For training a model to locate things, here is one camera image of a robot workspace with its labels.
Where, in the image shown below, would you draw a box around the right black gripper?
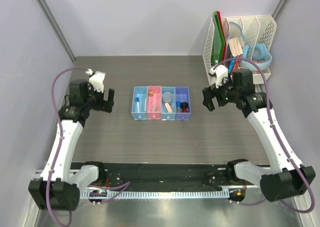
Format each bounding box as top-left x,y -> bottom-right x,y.
202,73 -> 240,112

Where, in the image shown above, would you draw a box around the red black stamp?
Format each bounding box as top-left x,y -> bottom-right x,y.
180,101 -> 190,113

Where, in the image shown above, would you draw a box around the blue marker pen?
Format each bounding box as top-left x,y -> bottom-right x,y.
135,97 -> 140,113

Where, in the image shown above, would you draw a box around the light blue drawer box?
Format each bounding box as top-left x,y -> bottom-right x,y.
131,86 -> 148,121

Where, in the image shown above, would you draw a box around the blue glue stick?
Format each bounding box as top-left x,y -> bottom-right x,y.
176,101 -> 182,113

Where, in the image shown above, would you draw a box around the clear tape roll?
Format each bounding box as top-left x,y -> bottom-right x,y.
161,91 -> 174,105

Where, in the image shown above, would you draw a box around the pink eraser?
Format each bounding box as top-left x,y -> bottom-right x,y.
164,102 -> 173,113

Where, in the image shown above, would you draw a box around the pink drawer box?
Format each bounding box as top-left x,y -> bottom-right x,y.
146,86 -> 162,120

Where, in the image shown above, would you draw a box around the purple drawer box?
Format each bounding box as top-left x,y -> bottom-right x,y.
175,86 -> 191,121

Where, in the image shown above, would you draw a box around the green marker pen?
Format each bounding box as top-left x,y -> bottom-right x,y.
144,97 -> 148,112

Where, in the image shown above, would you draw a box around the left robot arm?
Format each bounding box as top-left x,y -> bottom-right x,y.
28,76 -> 115,211

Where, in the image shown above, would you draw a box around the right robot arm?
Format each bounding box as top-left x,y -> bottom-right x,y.
202,65 -> 316,202

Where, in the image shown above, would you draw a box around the books stack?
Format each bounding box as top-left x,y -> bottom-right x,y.
227,37 -> 243,74

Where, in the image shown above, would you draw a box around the green folder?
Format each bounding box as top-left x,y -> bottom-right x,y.
211,11 -> 223,65

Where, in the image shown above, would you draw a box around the white file organizer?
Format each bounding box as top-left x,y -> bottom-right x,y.
202,15 -> 277,73

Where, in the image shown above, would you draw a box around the blue headphones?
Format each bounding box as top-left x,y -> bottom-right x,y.
239,43 -> 273,72

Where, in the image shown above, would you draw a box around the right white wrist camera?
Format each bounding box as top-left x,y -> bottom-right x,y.
208,64 -> 229,89

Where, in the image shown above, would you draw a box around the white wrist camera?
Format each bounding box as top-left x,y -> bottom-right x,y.
208,64 -> 229,89
89,71 -> 106,93

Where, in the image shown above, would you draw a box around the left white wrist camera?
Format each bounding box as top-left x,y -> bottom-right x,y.
89,71 -> 106,93

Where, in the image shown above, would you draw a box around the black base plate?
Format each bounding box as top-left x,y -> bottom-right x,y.
69,162 -> 257,191

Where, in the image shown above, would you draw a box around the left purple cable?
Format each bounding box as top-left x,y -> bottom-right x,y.
46,66 -> 131,227

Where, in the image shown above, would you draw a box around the white cable duct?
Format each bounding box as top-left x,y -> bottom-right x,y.
80,188 -> 230,201

